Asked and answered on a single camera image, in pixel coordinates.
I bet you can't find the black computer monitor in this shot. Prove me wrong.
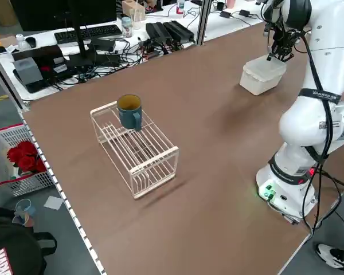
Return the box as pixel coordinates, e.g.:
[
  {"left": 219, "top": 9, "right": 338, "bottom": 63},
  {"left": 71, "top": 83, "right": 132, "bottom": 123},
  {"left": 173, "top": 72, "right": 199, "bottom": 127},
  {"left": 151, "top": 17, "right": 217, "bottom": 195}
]
[{"left": 10, "top": 0, "right": 118, "bottom": 32}]

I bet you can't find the grey box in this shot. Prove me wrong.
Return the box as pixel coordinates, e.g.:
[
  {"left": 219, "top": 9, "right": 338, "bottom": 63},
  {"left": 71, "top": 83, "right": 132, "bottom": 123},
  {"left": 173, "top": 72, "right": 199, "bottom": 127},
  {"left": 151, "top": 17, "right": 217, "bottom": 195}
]
[{"left": 12, "top": 57, "right": 44, "bottom": 86}]

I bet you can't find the cream wire dish rack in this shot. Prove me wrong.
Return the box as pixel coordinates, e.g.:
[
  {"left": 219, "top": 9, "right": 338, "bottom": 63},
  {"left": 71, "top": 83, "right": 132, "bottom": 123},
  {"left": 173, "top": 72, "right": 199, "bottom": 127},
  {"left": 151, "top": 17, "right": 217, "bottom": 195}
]
[{"left": 89, "top": 100, "right": 180, "bottom": 200}]

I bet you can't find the patterned glass jar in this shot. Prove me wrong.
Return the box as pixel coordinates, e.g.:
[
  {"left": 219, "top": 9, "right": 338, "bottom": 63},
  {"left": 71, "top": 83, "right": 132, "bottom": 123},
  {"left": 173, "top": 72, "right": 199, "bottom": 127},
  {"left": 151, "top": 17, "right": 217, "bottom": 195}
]
[{"left": 121, "top": 16, "right": 133, "bottom": 38}]

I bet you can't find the colourful small cup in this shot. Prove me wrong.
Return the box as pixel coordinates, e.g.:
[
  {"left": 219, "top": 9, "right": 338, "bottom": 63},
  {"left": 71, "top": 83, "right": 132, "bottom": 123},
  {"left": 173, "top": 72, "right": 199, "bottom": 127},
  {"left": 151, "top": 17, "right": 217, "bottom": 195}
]
[{"left": 12, "top": 199, "right": 37, "bottom": 227}]

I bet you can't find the black backpack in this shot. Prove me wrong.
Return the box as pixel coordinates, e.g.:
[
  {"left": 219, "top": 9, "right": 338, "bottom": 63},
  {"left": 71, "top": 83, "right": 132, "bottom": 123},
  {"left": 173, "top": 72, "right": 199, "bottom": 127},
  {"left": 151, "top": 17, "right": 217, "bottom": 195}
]
[{"left": 0, "top": 205, "right": 58, "bottom": 275}]

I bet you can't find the black monitor stand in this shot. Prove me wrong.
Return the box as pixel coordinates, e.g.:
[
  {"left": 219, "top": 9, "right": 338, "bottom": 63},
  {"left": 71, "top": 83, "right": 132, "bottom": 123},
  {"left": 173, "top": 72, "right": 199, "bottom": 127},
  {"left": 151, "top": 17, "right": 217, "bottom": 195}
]
[{"left": 67, "top": 25, "right": 122, "bottom": 69}]

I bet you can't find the white basket with red rim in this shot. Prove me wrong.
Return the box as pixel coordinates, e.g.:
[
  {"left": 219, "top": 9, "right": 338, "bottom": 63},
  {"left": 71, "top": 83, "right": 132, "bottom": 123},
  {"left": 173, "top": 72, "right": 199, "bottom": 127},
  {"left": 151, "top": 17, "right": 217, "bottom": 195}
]
[{"left": 0, "top": 123, "right": 57, "bottom": 198}]

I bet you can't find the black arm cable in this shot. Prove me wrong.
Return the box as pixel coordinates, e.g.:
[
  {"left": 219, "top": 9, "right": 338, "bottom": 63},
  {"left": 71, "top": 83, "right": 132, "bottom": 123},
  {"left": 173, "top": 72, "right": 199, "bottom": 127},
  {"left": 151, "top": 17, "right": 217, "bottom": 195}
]
[{"left": 299, "top": 34, "right": 344, "bottom": 231}]

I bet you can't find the aluminium frame post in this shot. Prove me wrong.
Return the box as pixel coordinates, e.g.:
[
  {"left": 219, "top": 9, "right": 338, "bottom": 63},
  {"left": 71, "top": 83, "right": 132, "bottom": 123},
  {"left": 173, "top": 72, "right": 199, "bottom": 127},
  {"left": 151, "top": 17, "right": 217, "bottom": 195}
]
[{"left": 196, "top": 0, "right": 213, "bottom": 46}]

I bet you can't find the dark teal mug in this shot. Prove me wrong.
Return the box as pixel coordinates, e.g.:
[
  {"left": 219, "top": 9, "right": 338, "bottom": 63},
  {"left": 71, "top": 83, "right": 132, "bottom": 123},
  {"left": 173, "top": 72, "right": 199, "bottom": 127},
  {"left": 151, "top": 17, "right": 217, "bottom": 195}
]
[{"left": 116, "top": 94, "right": 143, "bottom": 132}]

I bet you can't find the clear plastic bottle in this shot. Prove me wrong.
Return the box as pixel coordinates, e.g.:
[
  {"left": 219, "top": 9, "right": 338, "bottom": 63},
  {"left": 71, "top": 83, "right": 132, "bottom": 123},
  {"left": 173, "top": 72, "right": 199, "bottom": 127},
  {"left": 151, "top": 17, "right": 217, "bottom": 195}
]
[{"left": 15, "top": 33, "right": 29, "bottom": 52}]

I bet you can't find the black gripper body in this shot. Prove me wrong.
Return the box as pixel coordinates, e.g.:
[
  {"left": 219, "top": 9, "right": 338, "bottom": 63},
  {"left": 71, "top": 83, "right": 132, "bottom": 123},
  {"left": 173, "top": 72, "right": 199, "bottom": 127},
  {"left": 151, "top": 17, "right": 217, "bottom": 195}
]
[{"left": 271, "top": 27, "right": 300, "bottom": 48}]

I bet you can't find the white paper square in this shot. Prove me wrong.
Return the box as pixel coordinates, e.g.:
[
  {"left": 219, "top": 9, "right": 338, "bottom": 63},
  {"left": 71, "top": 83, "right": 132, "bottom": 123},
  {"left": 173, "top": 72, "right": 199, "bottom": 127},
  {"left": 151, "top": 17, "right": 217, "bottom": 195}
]
[{"left": 43, "top": 195, "right": 65, "bottom": 211}]

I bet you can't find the white plastic preservation box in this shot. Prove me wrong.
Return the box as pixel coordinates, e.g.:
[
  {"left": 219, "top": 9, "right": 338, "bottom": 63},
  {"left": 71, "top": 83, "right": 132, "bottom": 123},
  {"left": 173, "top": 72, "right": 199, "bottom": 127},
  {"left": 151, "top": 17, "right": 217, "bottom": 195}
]
[{"left": 239, "top": 54, "right": 287, "bottom": 96}]

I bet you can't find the black keyboard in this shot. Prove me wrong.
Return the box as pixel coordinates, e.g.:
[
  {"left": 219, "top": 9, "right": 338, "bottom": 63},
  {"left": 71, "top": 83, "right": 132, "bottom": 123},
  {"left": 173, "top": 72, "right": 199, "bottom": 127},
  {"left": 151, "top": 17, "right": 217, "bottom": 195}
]
[{"left": 54, "top": 24, "right": 123, "bottom": 45}]

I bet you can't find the black power adapter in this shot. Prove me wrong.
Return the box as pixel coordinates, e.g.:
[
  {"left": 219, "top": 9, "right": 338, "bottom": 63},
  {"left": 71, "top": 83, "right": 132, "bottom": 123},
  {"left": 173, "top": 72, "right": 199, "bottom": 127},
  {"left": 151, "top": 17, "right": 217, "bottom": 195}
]
[
  {"left": 145, "top": 22, "right": 173, "bottom": 44},
  {"left": 162, "top": 20, "right": 196, "bottom": 42}
]

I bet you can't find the person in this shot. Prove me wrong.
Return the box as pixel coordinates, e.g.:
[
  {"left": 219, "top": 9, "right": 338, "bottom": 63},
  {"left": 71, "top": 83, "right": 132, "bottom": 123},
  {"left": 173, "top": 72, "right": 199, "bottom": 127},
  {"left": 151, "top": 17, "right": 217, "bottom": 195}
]
[{"left": 316, "top": 243, "right": 344, "bottom": 272}]

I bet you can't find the red roses bunch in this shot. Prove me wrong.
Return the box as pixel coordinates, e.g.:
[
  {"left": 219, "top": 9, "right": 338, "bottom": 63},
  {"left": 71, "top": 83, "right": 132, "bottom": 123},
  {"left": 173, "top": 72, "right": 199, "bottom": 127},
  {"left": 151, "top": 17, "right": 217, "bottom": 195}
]
[{"left": 6, "top": 140, "right": 48, "bottom": 175}]

